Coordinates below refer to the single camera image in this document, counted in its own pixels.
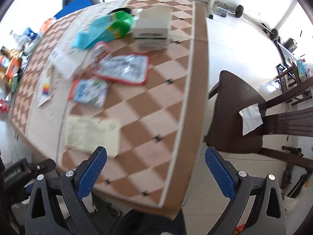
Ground white green cardboard box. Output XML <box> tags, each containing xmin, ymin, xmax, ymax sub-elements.
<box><xmin>132</xmin><ymin>6</ymin><xmax>172</xmax><ymax>52</ymax></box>

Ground cream paper sheet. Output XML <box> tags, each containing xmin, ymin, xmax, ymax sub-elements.
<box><xmin>64</xmin><ymin>115</ymin><xmax>121</xmax><ymax>158</ymax></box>

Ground black fuzzy trouser leg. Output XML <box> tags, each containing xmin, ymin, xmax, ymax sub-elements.
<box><xmin>112</xmin><ymin>210</ymin><xmax>187</xmax><ymax>235</ymax></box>

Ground red drink can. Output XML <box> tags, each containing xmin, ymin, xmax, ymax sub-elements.
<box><xmin>0</xmin><ymin>99</ymin><xmax>10</xmax><ymax>114</ymax></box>

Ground white paper with colour squares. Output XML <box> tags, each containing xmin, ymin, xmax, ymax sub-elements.
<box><xmin>38</xmin><ymin>66</ymin><xmax>54</xmax><ymax>107</ymax></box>

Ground dark wooden chair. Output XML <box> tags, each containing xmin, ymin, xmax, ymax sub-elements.
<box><xmin>204</xmin><ymin>70</ymin><xmax>312</xmax><ymax>169</ymax></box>

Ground white tissue on chair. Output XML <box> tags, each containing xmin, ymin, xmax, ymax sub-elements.
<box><xmin>239</xmin><ymin>103</ymin><xmax>263</xmax><ymax>136</ymax></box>

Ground blue white snack packet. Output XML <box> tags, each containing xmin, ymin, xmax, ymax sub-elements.
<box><xmin>68</xmin><ymin>79</ymin><xmax>108</xmax><ymax>108</ymax></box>

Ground orange snack package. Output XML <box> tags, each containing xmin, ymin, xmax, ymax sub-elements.
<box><xmin>5</xmin><ymin>58</ymin><xmax>22</xmax><ymax>79</ymax></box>

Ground checkered dining table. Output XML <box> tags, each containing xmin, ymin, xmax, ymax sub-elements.
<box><xmin>11</xmin><ymin>0</ymin><xmax>209</xmax><ymax>219</ymax></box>

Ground red rimmed foil snack bag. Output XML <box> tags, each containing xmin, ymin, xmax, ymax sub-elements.
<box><xmin>95</xmin><ymin>53</ymin><xmax>150</xmax><ymax>85</ymax></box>

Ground blue green plastic bag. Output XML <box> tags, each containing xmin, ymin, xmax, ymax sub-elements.
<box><xmin>72</xmin><ymin>11</ymin><xmax>134</xmax><ymax>50</ymax></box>

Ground black barbell weights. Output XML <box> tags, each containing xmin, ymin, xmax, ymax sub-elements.
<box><xmin>235</xmin><ymin>5</ymin><xmax>279</xmax><ymax>42</ymax></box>

